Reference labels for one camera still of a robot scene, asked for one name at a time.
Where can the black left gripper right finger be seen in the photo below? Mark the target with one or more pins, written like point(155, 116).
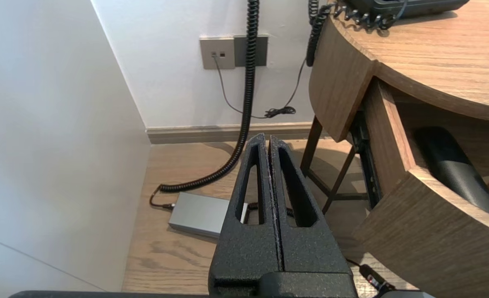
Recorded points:
point(310, 252)

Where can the long black remote control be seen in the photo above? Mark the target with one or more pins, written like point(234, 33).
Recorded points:
point(455, 169)

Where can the black white desk telephone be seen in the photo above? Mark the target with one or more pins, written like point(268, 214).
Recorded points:
point(406, 6)

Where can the round wooden side table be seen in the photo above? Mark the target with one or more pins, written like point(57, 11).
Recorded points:
point(435, 54)

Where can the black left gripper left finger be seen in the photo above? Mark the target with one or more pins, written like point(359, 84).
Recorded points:
point(244, 252)

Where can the grey power adapter box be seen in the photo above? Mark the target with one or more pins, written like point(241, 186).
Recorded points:
point(199, 213)

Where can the dark grey blank wall plate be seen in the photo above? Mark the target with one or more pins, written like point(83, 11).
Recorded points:
point(261, 49)

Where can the brown wooden skirting board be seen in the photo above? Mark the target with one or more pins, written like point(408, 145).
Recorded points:
point(195, 133)

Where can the beige wall phone socket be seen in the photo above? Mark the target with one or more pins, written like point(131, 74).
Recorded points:
point(216, 53)

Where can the curved wooden table drawer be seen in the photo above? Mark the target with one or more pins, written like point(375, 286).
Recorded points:
point(426, 248)

